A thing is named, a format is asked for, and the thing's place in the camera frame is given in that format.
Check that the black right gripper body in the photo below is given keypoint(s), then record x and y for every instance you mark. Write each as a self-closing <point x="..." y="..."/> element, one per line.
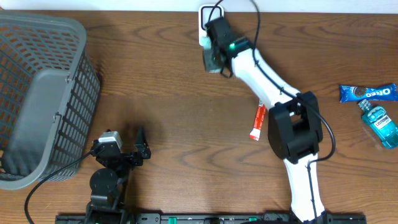
<point x="217" y="49"/>

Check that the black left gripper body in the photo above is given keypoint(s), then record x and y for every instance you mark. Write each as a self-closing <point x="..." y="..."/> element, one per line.
<point x="130" y="162"/>

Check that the white wet wipes pack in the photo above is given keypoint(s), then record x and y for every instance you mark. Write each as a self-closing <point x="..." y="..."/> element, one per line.
<point x="210" y="59"/>

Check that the blue Oreo cookie pack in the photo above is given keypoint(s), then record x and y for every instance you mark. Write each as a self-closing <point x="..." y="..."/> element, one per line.
<point x="359" y="93"/>

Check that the teal mouthwash bottle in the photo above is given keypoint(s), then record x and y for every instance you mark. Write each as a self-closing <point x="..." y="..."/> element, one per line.
<point x="379" y="121"/>

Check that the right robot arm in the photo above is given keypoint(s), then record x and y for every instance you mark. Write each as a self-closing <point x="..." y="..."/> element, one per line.
<point x="294" y="130"/>

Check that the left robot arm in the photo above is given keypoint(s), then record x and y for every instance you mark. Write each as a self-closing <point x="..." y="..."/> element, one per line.
<point x="109" y="184"/>

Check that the white barcode scanner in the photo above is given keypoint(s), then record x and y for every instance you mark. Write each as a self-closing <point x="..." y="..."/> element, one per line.
<point x="205" y="14"/>

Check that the grey plastic basket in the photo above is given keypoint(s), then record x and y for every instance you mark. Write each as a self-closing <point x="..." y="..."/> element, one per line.
<point x="49" y="94"/>

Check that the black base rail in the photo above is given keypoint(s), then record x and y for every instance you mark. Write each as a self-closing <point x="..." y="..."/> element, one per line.
<point x="155" y="218"/>

